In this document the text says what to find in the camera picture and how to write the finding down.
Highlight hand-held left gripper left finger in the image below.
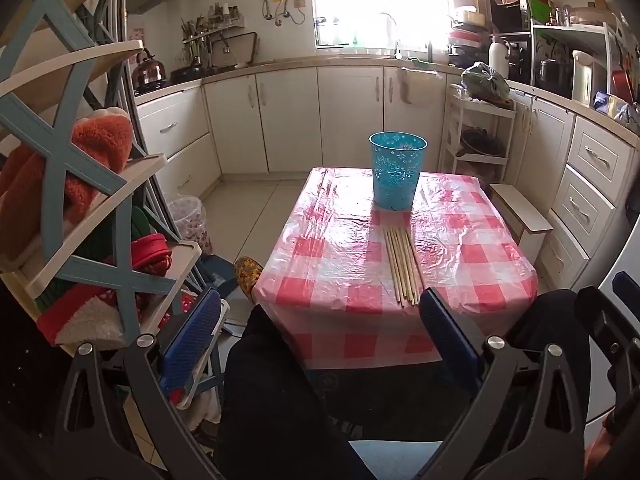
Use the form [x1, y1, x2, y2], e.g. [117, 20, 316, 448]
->
[65, 287, 231, 480]

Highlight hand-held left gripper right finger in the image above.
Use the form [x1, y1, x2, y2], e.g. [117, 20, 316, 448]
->
[419, 287, 596, 480]

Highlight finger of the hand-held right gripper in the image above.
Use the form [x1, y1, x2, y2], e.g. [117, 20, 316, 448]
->
[611, 270, 640, 311]
[574, 285, 640, 386]

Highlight bundle of wooden chopsticks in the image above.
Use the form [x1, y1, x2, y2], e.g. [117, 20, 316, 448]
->
[384, 226, 421, 308]

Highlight blue perforated cup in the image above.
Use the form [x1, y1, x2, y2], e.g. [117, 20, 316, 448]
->
[369, 131, 428, 212]

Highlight yellow patterned slipper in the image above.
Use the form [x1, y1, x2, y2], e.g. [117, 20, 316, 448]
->
[234, 256, 264, 306]

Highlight red and white fluffy cloth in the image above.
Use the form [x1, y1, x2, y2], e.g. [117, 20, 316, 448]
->
[35, 285, 146, 351]

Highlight trash bin with floral bag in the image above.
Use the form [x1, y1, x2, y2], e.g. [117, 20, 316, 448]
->
[166, 196, 208, 256]

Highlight white step stool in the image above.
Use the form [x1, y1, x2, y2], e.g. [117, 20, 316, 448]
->
[489, 183, 554, 266]

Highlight pink checked tablecloth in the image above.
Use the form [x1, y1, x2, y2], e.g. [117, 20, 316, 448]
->
[252, 166, 540, 371]

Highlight grey plastic bag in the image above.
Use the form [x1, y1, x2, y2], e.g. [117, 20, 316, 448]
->
[612, 102, 640, 126]

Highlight white trolley rack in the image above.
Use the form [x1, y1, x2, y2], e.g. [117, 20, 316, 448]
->
[439, 82, 517, 186]

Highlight blue packet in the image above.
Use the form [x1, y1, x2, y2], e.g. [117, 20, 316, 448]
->
[592, 91, 626, 113]

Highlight red pot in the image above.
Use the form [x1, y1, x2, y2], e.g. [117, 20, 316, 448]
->
[612, 67, 636, 103]

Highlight dark round basket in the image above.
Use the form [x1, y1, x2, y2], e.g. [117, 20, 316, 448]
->
[460, 127, 506, 157]

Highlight white electric water boiler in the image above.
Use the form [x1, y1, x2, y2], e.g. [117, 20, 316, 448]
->
[571, 50, 608, 106]

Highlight orange fluffy cloth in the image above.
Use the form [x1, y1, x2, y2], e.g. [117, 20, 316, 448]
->
[0, 107, 133, 261]

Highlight black rice cooker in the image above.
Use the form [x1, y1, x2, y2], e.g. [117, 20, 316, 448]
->
[535, 59, 571, 93]

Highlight white base cabinets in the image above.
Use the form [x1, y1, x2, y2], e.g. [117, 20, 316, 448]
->
[135, 55, 640, 291]

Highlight green plastic bag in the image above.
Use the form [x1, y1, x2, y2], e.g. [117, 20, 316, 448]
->
[461, 61, 512, 103]

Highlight white hanging bin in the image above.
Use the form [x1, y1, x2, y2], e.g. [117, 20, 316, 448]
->
[397, 67, 447, 107]

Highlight blue and cream shelf rack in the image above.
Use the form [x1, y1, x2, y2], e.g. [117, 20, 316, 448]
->
[0, 0, 228, 411]

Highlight white thermos jug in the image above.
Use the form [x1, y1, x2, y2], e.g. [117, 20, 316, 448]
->
[488, 37, 511, 80]

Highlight white counter shelf rack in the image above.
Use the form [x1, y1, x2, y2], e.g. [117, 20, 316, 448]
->
[530, 22, 621, 106]

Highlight dark metal kettle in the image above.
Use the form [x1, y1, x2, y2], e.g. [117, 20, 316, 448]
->
[131, 48, 167, 88]

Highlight stacked kitchen pots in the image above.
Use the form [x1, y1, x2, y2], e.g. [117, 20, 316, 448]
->
[447, 7, 488, 68]

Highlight black microwave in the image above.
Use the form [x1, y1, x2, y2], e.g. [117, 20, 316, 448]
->
[490, 0, 531, 33]

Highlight cutting board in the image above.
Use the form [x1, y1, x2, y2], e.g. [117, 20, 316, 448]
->
[235, 31, 259, 67]

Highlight sink faucet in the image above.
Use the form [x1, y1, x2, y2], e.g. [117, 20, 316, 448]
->
[380, 11, 403, 60]

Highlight kitchen window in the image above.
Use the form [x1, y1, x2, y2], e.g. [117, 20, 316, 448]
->
[310, 0, 453, 50]

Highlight wall utensil rack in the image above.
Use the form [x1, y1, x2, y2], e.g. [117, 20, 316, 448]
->
[180, 2, 246, 68]

